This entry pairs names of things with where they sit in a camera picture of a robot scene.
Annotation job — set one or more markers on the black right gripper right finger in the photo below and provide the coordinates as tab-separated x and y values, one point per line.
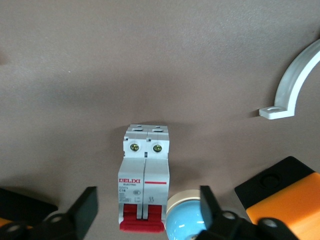
210	210

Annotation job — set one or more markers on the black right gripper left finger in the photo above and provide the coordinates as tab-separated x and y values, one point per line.
85	210

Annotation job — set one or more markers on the white circuit breaker red switch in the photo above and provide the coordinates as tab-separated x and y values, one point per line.
142	175

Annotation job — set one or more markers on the light blue dome buzzer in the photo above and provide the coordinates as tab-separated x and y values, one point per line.
182	220

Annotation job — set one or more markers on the orange push-button box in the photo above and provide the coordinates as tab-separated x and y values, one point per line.
287	200
25	205

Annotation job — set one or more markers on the small white pipe clamp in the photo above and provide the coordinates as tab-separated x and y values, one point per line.
287	87

